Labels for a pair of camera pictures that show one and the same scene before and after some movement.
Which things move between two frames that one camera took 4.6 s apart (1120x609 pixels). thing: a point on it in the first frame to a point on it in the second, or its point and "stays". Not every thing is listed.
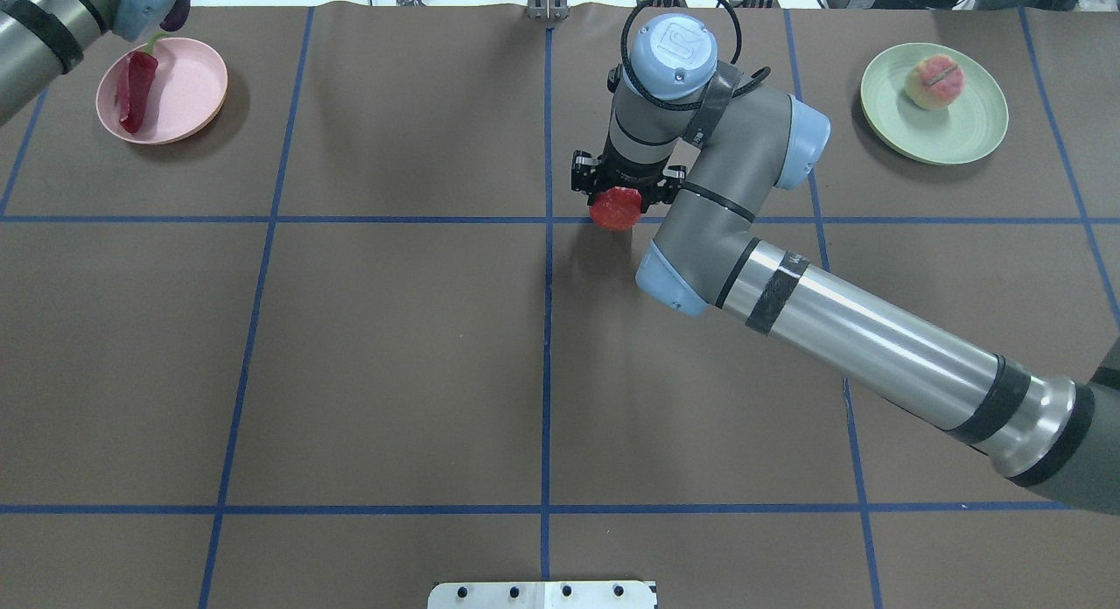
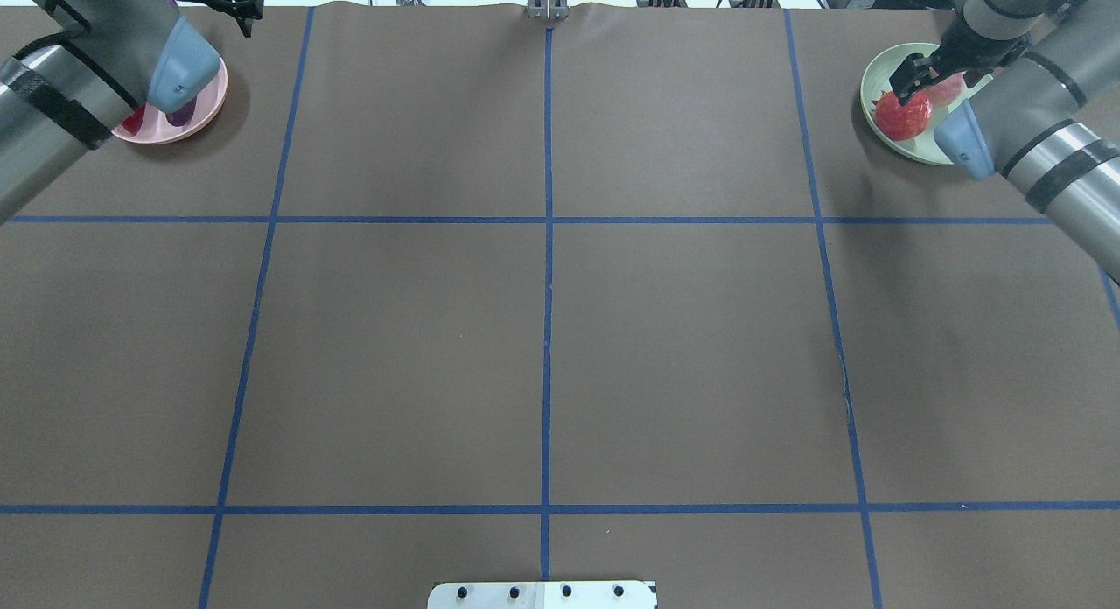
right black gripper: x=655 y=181 to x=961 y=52
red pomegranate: x=616 y=208 to x=902 y=122
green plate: x=965 y=131 stays
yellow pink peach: x=935 y=82 stays
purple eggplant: x=178 y=14 to x=182 y=115
